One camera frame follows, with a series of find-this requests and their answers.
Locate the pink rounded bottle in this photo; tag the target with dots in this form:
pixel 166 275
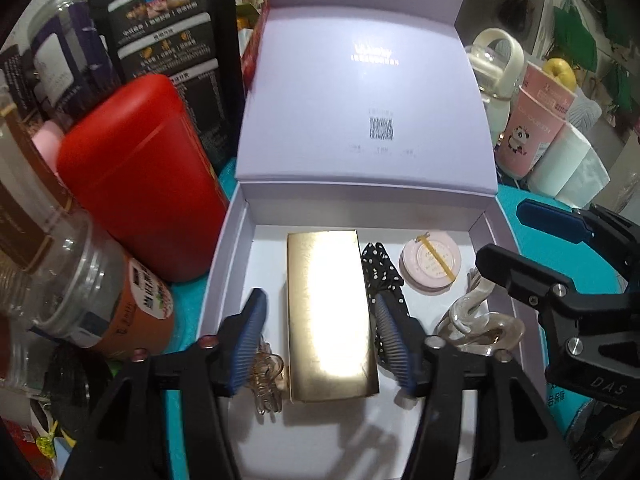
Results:
pixel 49 147

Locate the round pink compact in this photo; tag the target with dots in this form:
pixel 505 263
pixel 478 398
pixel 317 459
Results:
pixel 425 272

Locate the white toilet paper roll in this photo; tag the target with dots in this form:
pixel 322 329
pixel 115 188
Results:
pixel 557 160
pixel 587 180

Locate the black printed food pouch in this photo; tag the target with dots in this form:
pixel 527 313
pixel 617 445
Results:
pixel 165 25

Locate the clear jar with orange contents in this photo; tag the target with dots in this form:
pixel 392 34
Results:
pixel 100 290

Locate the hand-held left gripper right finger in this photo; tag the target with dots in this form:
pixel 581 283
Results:
pixel 395 345

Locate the red snack packet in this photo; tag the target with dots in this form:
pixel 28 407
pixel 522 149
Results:
pixel 17 440

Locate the brown label clear jar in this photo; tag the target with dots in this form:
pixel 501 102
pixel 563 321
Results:
pixel 25 200

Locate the beige marbled hair claw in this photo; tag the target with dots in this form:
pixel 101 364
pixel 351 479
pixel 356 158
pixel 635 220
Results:
pixel 470 320

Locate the red plastic canister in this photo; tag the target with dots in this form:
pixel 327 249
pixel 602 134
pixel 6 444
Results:
pixel 145 180

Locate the gold rectangular box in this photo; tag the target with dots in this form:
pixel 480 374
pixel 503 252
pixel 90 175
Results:
pixel 330 310

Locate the dark label clear jar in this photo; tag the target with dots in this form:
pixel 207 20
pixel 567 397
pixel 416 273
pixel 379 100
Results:
pixel 15 77

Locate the pink panda print cup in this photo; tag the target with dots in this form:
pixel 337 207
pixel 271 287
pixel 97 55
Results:
pixel 525 140

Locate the yellow rubber band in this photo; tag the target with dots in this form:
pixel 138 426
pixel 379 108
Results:
pixel 434 255

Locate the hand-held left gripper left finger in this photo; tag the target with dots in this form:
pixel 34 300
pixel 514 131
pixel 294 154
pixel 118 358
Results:
pixel 247 340

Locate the clear brown hair claw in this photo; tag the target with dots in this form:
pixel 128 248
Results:
pixel 270 385

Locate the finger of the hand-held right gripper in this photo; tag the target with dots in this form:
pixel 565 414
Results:
pixel 515 272
pixel 550 220

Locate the lavender gift box with lid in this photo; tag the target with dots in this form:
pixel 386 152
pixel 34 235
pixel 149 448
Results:
pixel 365 110

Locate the yellow round fruit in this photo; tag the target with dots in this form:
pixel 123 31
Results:
pixel 560 72

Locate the black polka dot scrunchie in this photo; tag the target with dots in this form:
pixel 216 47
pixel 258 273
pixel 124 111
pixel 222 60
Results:
pixel 380 272

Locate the purple label clear jar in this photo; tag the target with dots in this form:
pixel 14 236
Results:
pixel 65 60

